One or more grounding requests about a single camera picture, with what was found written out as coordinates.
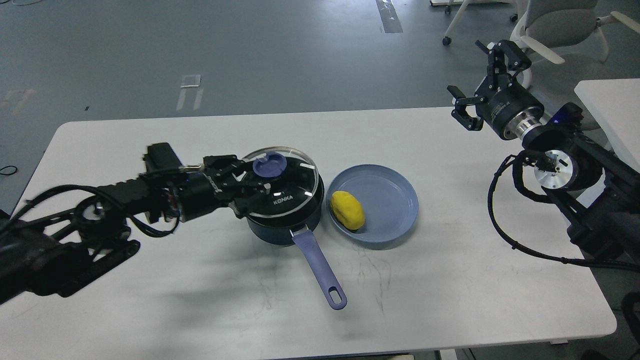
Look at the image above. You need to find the glass pot lid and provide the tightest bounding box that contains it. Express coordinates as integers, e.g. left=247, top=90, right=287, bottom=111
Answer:
left=242, top=146, right=321, bottom=219

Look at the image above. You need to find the white side table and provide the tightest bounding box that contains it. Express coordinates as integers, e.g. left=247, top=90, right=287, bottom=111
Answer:
left=574, top=78, right=640, bottom=172

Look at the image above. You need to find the dark blue saucepan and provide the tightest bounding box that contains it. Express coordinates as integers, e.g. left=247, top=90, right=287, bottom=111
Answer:
left=247, top=177, right=348, bottom=310

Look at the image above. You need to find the yellow potato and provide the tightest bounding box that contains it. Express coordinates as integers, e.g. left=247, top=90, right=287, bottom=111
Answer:
left=330, top=190, right=366, bottom=231

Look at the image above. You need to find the white chair base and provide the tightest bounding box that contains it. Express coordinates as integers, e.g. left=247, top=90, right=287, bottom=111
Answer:
left=427, top=0, right=528, bottom=47

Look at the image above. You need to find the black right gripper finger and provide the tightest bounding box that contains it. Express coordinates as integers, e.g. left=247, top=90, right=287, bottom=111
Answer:
left=475, top=39, right=532, bottom=84
left=446, top=85, right=485, bottom=132

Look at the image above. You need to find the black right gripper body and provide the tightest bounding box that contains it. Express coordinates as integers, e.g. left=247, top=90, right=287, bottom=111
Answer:
left=475, top=73, right=545, bottom=141

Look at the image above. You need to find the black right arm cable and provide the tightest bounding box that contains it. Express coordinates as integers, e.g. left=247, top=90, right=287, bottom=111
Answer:
left=487, top=152, right=640, bottom=273

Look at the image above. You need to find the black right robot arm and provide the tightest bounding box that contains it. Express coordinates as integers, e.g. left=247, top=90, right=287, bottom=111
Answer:
left=446, top=39, right=640, bottom=273

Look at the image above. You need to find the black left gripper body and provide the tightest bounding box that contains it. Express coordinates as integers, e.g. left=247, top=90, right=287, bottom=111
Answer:
left=170, top=171, right=234, bottom=222

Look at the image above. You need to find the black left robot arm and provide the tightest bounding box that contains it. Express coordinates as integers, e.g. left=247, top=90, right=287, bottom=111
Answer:
left=0, top=142, right=266, bottom=303

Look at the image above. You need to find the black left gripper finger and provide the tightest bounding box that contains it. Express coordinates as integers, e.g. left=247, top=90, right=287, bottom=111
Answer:
left=227, top=182, right=270, bottom=219
left=202, top=154, right=256, bottom=182

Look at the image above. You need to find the grey white office chair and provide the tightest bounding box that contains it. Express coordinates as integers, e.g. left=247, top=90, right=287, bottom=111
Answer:
left=510, top=0, right=639, bottom=121

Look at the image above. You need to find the blue plate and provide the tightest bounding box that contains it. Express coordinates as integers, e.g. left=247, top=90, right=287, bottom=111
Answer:
left=324, top=164, right=419, bottom=250

